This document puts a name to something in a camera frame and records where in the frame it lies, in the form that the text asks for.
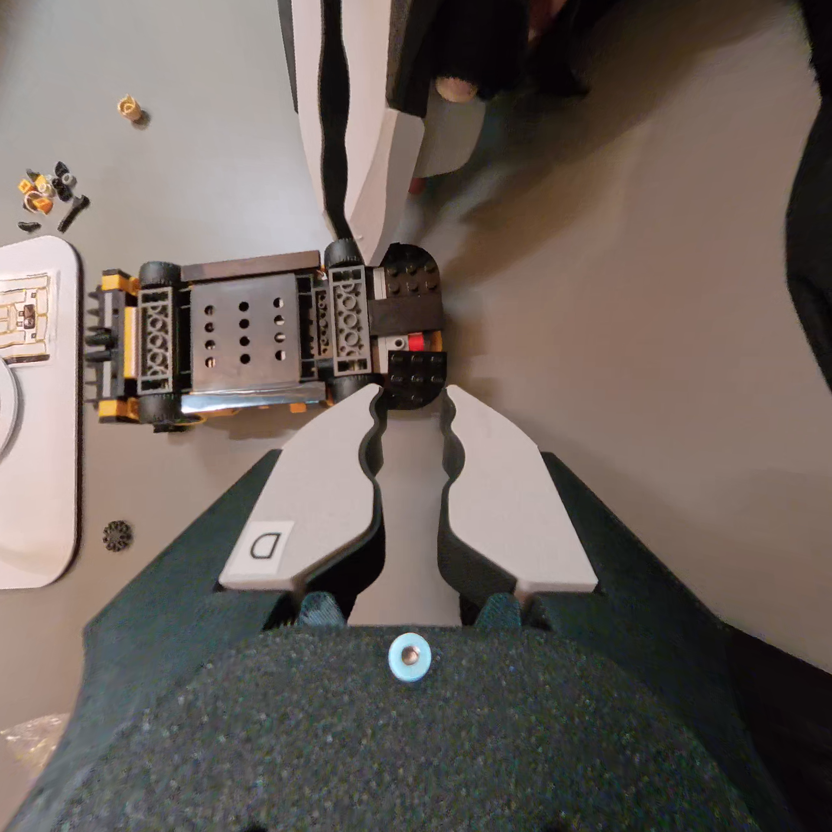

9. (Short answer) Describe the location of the white monitor stand base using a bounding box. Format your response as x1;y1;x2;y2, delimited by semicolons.
0;235;83;590

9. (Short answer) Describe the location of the pile of small lego pieces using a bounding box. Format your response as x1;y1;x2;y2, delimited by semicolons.
16;159;92;235

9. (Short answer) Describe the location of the person's right hand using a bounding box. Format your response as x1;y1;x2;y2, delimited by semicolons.
431;0;587;106

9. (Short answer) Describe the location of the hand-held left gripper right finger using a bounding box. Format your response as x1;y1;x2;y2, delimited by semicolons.
439;385;600;595

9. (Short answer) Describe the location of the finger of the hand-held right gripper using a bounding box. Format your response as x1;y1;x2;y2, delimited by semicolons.
333;0;428;265
278;0;356;244

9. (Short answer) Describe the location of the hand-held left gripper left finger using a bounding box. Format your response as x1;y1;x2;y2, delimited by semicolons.
218;382;389;595

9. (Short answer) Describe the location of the yellow and black lego car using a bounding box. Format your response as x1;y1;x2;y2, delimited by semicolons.
83;242;451;433

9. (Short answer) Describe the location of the lego sticker sheet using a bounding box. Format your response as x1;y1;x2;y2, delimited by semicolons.
0;270;61;366

